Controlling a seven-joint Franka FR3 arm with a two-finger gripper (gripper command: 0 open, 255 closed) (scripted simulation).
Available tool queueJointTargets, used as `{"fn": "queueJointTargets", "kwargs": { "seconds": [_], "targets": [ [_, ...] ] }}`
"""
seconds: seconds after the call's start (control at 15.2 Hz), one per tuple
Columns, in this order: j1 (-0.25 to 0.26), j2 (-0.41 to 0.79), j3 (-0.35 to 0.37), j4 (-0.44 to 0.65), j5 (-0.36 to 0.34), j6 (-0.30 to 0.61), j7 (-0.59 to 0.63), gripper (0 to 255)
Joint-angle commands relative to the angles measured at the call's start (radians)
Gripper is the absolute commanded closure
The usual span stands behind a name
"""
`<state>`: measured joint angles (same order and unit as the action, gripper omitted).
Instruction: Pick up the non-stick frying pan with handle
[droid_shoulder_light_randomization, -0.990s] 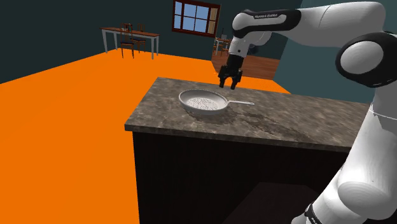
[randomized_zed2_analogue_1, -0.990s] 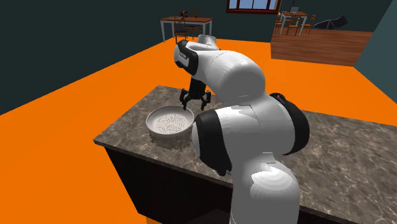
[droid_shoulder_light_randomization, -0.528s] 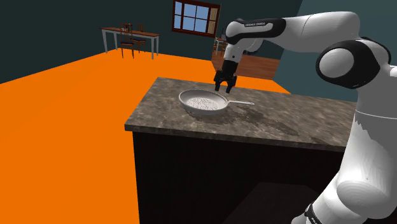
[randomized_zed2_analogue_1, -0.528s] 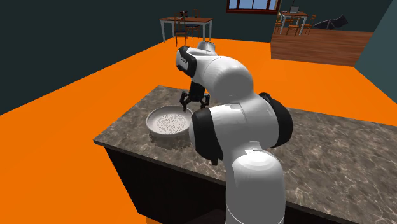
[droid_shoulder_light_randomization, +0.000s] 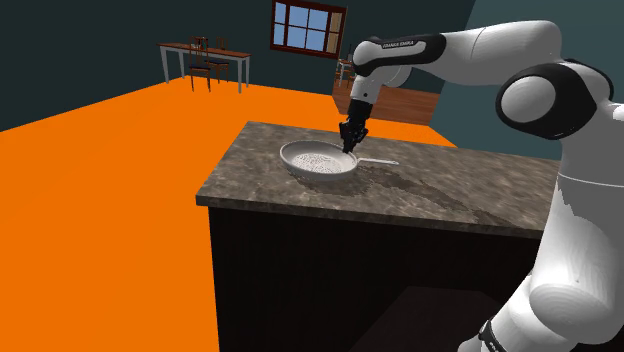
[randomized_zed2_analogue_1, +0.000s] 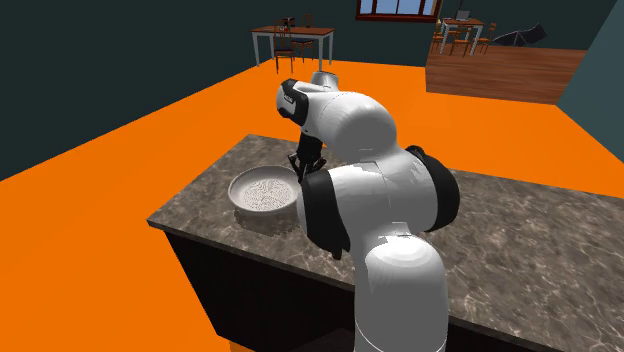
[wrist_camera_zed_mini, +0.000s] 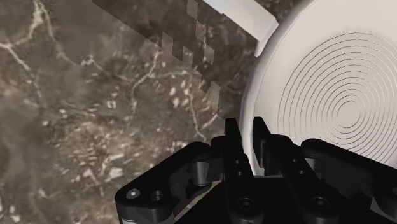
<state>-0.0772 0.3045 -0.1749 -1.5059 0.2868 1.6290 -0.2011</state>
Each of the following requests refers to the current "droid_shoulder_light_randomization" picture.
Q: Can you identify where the white pan with handle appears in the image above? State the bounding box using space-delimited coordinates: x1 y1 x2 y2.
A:
279 140 400 183

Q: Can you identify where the dark robot stand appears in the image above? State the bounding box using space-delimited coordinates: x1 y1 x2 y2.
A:
348 284 504 352

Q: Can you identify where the small table with chair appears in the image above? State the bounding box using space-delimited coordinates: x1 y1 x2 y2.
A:
334 42 358 90

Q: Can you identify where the red framed window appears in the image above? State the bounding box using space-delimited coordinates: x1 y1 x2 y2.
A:
269 0 349 60

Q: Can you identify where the dark wooden chair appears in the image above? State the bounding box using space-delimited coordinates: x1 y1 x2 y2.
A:
208 36 231 85
187 36 213 93

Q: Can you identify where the wooden table with white legs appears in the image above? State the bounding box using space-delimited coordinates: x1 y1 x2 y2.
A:
156 41 253 95

